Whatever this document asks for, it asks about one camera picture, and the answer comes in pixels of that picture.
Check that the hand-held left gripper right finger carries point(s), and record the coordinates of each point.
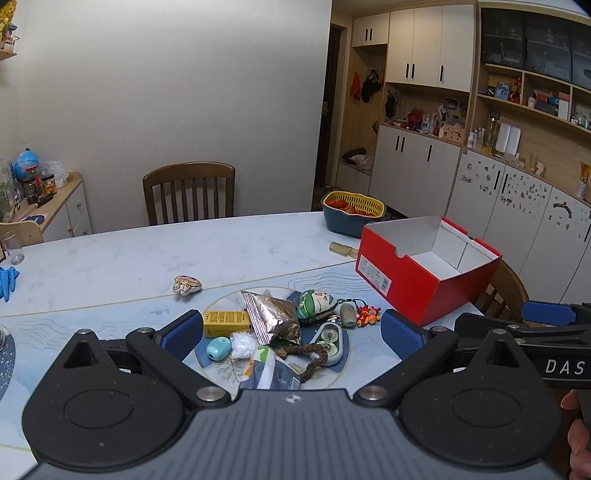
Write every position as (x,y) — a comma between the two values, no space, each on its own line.
(401,331)

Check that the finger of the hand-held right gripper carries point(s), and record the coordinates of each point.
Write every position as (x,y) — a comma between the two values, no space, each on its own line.
(549,314)
(475,325)

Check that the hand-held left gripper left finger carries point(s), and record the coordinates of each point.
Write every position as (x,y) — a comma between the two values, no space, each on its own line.
(184,330)

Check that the teal round gadget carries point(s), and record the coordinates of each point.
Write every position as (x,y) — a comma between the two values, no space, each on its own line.
(218,348)

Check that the yellow box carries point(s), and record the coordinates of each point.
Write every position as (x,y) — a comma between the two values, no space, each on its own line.
(226,323)

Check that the striped big-eyed figurine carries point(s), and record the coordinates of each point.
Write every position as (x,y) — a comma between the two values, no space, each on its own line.
(187,285)

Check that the red shoe box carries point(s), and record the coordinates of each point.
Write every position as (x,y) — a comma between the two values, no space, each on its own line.
(406,281)

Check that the small white plastic bag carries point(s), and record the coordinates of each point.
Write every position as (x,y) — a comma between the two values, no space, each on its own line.
(242,345)

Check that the silver snack bag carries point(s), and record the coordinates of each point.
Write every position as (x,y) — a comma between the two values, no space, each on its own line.
(272,316)

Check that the green white plush doll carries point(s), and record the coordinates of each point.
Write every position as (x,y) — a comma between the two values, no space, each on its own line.
(316,304)

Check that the white blue packet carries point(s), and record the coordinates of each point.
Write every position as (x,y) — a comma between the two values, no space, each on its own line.
(272,376)

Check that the person's right hand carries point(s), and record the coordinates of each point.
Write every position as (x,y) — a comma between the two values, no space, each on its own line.
(579,441)

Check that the light wooden chair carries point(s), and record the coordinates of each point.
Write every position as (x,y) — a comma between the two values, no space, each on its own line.
(508,286)

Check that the white oval case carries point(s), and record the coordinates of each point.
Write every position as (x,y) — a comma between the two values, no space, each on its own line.
(327,344)

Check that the white cabinet with stickers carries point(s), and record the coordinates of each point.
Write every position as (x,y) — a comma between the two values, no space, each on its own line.
(517,217)

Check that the yellow basket on blue bowl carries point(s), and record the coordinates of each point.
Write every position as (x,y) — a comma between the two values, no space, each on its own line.
(341,226)

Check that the yellow strainer basket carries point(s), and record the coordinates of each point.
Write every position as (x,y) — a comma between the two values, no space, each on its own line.
(376,203)

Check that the pile of strawberries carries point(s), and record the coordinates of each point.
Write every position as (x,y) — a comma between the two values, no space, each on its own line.
(351,206)

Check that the dark wooden chair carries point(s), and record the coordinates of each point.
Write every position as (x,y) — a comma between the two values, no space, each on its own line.
(189,175)

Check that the white base cabinet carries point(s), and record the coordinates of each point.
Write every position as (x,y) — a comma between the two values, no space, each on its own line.
(415,170)

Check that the white side cabinet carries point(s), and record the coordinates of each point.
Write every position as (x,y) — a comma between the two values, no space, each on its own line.
(74,207)

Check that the white rectangular container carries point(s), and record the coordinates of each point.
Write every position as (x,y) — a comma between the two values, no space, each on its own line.
(509,139)

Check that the dark blue speckled plate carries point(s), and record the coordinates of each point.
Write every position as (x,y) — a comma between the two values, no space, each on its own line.
(5,369)

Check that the blue glove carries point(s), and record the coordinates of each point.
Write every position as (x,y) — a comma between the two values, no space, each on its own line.
(7,281)

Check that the small wooden chair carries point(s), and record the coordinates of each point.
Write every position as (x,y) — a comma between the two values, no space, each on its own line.
(27,230)

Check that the bottle with yellow liquid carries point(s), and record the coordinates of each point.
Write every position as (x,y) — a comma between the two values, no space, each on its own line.
(490,136)

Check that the drinking glass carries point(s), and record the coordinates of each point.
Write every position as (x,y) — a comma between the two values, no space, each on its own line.
(13,249)

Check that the orange label jar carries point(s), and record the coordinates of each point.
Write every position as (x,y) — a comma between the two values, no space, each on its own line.
(49,184)

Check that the clear plastic bag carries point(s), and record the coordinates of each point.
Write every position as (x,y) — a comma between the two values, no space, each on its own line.
(57,170)

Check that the dark jar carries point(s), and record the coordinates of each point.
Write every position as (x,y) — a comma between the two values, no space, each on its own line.
(31,190)

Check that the red plush item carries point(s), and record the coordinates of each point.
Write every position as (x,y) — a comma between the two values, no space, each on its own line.
(414,117)

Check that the black hanging bag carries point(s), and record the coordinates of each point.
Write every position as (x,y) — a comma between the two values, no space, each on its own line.
(390,105)
(370,87)

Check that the dark door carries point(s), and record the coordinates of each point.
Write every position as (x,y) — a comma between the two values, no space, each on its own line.
(328,115)

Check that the blue globe toy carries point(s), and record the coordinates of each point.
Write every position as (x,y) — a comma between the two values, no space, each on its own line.
(25,164)

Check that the red hanging bag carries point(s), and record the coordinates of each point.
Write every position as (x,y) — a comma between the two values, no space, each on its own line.
(355,85)

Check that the glass door cabinet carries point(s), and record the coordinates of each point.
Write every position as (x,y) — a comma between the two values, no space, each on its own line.
(535,41)

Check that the white wall cabinet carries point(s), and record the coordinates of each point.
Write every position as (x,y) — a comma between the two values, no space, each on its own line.
(425,46)

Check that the wooden wall shelf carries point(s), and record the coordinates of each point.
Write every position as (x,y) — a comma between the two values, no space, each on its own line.
(7,50)

